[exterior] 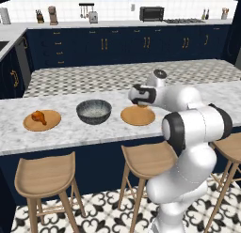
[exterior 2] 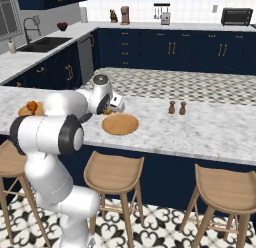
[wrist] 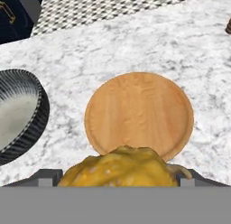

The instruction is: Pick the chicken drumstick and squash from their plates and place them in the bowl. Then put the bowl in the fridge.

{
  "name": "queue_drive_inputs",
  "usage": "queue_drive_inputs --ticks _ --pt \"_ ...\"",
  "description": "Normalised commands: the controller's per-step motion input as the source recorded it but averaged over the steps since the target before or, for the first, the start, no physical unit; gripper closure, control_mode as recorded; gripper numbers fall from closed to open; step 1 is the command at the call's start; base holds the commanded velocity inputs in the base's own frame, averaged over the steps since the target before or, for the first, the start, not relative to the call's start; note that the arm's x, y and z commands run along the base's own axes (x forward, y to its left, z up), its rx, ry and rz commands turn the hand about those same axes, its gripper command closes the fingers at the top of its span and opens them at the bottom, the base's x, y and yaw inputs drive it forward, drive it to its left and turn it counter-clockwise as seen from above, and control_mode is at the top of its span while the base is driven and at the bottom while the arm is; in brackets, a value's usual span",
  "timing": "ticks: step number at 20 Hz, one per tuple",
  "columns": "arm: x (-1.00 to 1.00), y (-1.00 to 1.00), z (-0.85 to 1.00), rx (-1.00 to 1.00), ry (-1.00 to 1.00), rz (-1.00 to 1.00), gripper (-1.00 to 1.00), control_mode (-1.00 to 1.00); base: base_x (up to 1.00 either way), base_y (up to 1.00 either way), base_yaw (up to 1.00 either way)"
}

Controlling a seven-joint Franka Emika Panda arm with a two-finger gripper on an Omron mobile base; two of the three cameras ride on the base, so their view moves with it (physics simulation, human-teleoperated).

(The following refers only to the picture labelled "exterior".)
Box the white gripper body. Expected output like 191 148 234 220
127 84 146 106

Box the wooden plate with squash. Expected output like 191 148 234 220
120 104 156 127

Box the dark grey speckled bowl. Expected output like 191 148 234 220
75 99 113 126

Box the wooden plate with drumstick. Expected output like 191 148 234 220
23 109 62 132

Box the brown chicken drumstick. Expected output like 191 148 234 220
31 110 48 126

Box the navy base cupboard run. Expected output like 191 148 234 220
25 24 233 70

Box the wooden bar stool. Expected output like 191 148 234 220
203 132 241 233
117 140 179 233
14 150 87 233

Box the black toaster oven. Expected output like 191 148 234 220
138 6 166 23

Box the navy island base panel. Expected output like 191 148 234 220
0 126 241 207

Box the silver toaster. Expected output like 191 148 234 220
88 10 99 24

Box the black gas hob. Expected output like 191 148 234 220
163 18 206 24

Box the grey dishwasher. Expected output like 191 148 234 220
14 35 33 90

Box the grey pot with tools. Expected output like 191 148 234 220
220 7 230 21

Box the navy tall cupboard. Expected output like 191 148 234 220
223 0 241 66

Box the wooden knife block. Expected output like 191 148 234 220
35 9 45 24

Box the navy corner cupboard run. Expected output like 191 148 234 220
0 46 26 101

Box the dark sink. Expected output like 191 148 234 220
0 40 10 53

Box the white paper towel roll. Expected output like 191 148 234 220
0 7 11 25

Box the rail with hanging tools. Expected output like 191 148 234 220
78 2 95 19

